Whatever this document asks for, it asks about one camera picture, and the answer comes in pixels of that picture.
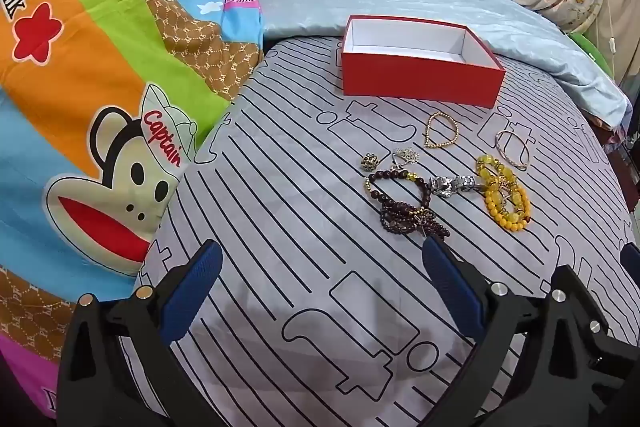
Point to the silver wrist watch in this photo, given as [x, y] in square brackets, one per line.
[442, 186]

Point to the colourful cartoon monkey blanket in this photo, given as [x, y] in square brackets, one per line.
[100, 32]

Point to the red cardboard box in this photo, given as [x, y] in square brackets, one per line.
[425, 82]

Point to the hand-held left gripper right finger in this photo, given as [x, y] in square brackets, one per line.
[450, 282]

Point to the grey striped bed sheet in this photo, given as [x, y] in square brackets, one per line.
[300, 232]

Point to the rose gold bangle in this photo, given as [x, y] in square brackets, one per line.
[498, 146]

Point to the green plastic object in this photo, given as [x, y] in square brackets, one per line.
[592, 52]

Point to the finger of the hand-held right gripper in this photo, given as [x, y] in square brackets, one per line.
[632, 256]
[592, 362]

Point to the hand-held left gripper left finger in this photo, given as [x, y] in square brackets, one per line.
[195, 287]

